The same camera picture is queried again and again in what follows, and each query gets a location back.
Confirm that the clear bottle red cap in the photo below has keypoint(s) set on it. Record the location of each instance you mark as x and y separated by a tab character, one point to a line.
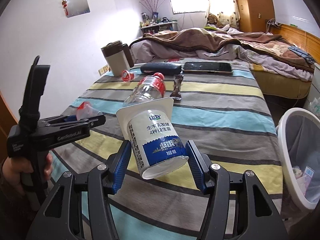
150	88

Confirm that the person's left hand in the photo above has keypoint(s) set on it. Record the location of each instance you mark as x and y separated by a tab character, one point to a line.
13	167

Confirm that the teddy bear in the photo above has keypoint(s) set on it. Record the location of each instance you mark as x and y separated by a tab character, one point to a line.
212	20

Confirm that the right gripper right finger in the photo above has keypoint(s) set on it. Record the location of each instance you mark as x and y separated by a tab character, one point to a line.
256	216

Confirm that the white blue yogurt cup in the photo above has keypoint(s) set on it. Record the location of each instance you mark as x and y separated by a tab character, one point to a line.
157	148

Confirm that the wooden wardrobe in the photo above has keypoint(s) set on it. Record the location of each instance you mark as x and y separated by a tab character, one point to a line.
254	14

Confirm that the brown blanket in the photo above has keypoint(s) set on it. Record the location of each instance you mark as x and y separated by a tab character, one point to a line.
193	39

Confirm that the patterned curtain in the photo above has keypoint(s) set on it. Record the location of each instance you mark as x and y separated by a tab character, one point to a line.
226	11

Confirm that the dried branch decoration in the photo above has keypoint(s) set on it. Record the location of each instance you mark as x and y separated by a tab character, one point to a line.
152	5

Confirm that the window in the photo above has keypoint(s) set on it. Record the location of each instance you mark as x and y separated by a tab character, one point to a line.
188	6

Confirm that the beige brown thermal mug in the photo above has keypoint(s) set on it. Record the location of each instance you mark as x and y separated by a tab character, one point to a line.
118	57

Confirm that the white trash bin with liner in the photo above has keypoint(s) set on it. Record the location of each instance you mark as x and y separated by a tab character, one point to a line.
298	139

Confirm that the cluttered white shelf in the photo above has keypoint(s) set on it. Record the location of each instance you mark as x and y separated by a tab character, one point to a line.
154	24

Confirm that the striped table cloth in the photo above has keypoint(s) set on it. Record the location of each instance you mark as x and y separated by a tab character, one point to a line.
228	119

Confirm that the white nightstand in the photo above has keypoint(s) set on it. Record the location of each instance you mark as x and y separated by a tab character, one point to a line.
312	102

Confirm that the folded blue clothes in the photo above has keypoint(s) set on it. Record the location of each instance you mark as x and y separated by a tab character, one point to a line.
308	58

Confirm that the wall socket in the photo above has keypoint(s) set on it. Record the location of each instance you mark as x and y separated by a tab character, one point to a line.
103	70

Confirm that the black tablet gold edge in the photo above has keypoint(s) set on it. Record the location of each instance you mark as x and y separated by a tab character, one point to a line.
208	67

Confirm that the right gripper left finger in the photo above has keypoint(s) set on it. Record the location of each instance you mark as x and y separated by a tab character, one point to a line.
60	216

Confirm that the bed with lilac sheets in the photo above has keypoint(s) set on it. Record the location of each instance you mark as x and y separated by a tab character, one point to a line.
273	77

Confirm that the wooden headboard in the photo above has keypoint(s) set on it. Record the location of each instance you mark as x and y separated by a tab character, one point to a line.
302	39

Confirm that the power strip with cables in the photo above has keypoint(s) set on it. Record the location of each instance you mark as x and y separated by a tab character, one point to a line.
272	23

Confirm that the dark blue glasses case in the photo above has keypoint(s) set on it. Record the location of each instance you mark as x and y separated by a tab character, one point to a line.
166	68

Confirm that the jelly cup red lid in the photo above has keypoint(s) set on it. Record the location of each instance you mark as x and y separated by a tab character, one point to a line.
127	76
85	110

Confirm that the wall mirror sheet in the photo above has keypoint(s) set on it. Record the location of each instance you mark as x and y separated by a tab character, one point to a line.
77	7

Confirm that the brown snack wrapper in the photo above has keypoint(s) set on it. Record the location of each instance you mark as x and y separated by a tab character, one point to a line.
176	93

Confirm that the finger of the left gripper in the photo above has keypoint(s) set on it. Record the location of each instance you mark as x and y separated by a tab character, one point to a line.
85	125
70	118

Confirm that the red hanging ornament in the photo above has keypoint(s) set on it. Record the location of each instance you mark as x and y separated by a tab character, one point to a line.
64	5

